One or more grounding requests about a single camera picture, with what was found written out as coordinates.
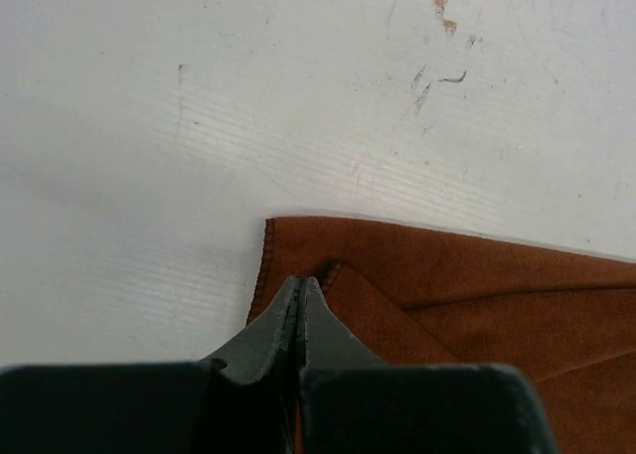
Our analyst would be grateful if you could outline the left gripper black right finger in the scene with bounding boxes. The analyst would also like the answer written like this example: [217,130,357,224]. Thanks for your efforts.
[297,277,386,453]

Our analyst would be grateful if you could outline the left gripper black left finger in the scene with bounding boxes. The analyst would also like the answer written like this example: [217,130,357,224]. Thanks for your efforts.
[200,276,303,453]

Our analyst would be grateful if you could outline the brown towel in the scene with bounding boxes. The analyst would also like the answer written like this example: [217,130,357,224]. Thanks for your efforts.
[249,217,635,453]

